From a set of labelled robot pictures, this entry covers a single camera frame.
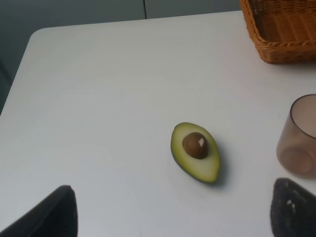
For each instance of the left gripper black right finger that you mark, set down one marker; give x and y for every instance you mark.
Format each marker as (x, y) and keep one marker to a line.
(293, 210)

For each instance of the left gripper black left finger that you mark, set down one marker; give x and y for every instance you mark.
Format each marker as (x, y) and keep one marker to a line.
(54, 216)

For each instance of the woven wicker basket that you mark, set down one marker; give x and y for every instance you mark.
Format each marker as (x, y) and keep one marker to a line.
(283, 31)

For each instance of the brown translucent plastic cup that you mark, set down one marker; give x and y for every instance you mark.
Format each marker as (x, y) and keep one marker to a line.
(296, 148)

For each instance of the halved avocado with pit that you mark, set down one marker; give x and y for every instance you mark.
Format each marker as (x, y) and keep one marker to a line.
(195, 151)

